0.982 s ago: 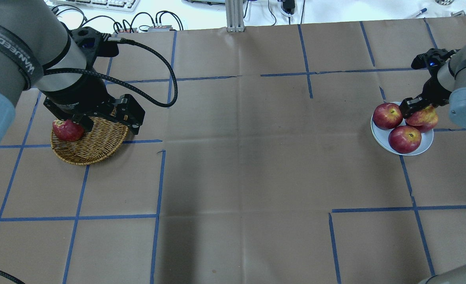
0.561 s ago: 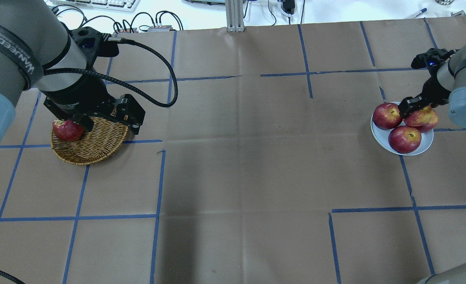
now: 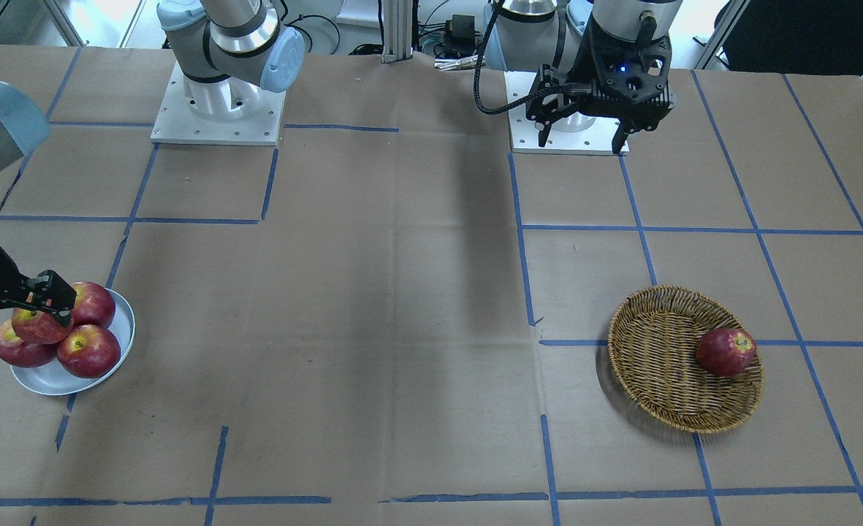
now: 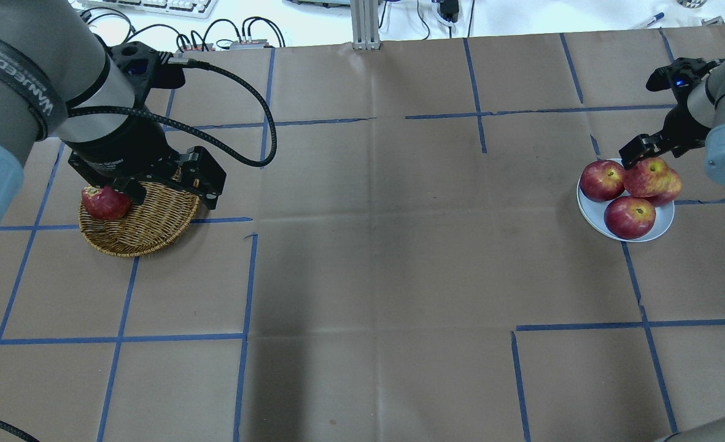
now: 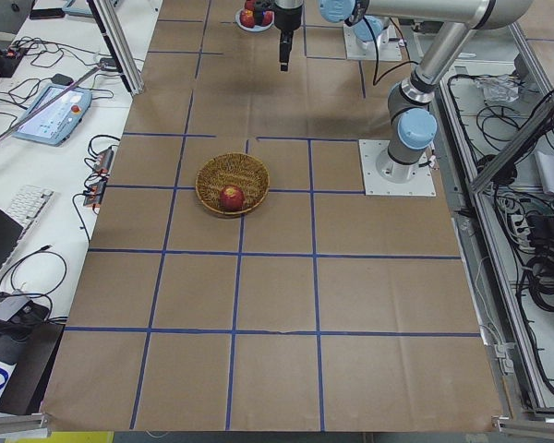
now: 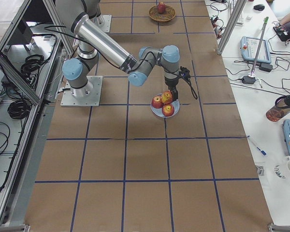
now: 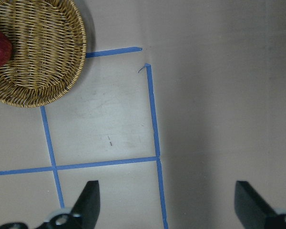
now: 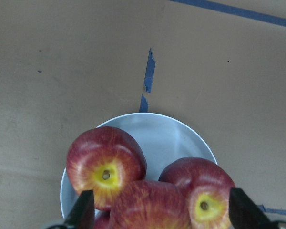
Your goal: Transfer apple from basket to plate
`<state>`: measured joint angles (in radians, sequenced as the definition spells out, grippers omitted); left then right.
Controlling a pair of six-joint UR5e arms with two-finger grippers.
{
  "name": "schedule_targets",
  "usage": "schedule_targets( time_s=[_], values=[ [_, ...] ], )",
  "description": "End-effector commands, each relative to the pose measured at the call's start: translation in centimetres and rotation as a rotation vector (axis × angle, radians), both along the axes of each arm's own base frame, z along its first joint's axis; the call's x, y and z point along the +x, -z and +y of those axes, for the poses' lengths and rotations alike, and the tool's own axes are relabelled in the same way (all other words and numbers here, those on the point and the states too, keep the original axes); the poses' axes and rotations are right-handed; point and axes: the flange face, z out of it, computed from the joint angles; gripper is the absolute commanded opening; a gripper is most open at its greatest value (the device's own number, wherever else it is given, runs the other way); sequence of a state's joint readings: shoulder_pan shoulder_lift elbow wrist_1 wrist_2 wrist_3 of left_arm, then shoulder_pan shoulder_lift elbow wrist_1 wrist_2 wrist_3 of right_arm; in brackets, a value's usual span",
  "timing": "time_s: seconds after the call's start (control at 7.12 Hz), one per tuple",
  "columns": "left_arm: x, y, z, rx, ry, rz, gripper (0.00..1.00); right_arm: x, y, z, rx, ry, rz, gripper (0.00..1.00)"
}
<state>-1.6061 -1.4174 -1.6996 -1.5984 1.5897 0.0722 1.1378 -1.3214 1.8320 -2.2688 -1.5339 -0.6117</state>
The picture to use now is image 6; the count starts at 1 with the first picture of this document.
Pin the metal rod green tip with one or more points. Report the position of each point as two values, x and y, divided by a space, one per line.
251 74

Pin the light blue plate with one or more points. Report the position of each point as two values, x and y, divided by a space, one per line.
158 112

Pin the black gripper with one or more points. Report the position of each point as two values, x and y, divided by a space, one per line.
171 86

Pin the blue white pen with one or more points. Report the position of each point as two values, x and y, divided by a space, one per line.
256 145

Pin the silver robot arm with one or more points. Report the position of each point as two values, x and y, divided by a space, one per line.
94 12
83 18

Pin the red apple on plate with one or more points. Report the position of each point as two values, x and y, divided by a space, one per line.
168 110
157 102

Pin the dark red apple in basket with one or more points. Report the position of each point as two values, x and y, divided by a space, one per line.
161 7

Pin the red apple on plate front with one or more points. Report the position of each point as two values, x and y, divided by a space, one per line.
168 110

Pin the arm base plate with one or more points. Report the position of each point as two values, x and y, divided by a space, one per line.
105 23
89 95

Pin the black computer mouse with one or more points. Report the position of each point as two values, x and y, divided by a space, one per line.
259 7

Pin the striped red yellow apple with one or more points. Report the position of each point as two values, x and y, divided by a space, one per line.
167 97

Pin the brown water bottle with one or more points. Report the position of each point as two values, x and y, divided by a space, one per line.
280 109

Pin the red apple on plate left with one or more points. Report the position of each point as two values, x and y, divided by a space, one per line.
157 102

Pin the aluminium frame post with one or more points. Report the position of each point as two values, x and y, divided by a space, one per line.
239 6

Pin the wicker basket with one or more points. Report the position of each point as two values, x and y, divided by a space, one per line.
165 17

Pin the black power adapter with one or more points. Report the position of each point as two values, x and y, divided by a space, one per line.
248 80

